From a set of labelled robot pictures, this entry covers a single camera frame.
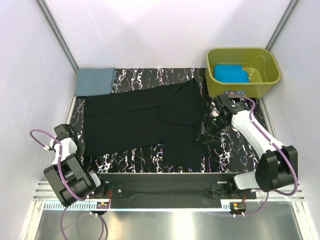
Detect black t shirt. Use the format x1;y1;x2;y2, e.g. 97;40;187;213
83;79;208;171

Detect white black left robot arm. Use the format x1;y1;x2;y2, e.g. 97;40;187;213
43;124;105;207

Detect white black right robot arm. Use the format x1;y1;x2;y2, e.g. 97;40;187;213
197;94;298;196

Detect blue t shirt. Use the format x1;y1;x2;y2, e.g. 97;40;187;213
213;64;249;83

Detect olive green plastic tub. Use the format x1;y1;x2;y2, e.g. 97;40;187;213
205;48;281;98

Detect folded grey t shirt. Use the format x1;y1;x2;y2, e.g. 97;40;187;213
74;68;117;97

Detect silver aluminium frame rail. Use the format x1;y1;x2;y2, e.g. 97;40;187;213
33;181;304;202

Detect white slotted cable duct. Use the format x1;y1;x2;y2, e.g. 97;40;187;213
43;199;247;212

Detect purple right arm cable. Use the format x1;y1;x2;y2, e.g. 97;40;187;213
207;93;300;217

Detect right rear frame post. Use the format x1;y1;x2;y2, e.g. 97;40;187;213
265;0;300;52

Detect frame post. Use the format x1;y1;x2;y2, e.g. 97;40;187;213
265;0;300;52
35;0;79;74

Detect left rear frame post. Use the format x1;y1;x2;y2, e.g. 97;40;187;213
35;0;79;74

